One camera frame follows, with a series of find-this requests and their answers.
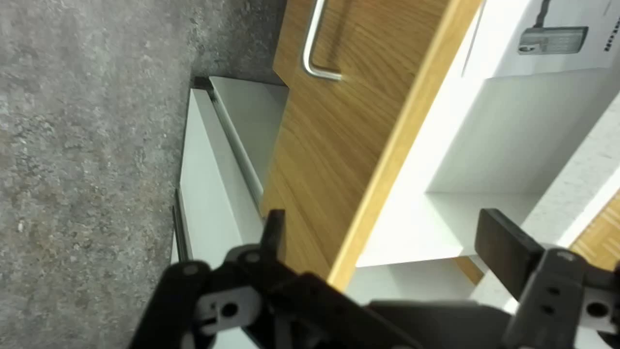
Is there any silver drawer handle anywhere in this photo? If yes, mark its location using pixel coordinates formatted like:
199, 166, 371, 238
299, 0, 344, 83

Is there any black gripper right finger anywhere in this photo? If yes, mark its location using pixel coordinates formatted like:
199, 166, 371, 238
474, 207, 620, 349

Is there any yellow woven mat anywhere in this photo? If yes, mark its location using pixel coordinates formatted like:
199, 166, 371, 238
569, 191, 620, 271

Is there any pale cabinet side frame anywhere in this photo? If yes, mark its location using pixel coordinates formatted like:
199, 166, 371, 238
170, 75, 290, 349

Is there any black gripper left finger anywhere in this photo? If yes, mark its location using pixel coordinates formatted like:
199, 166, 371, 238
127, 207, 414, 349

